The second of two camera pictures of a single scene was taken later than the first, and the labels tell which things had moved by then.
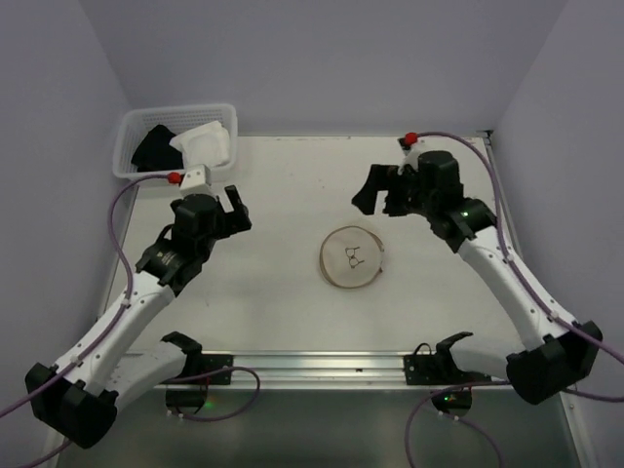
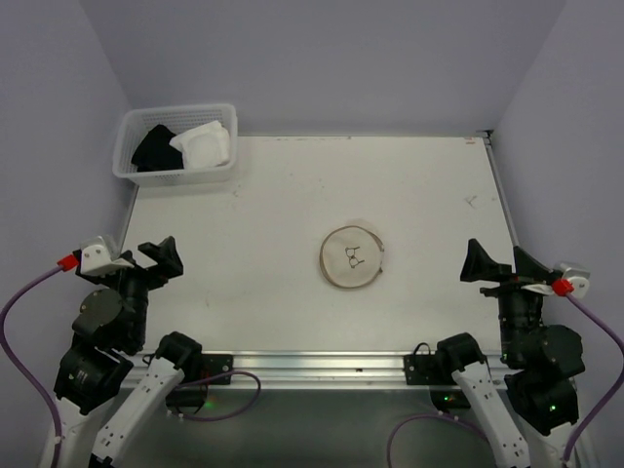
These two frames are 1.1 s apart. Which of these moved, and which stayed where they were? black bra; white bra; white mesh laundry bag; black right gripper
Moved: black right gripper
Stayed: white mesh laundry bag; white bra; black bra
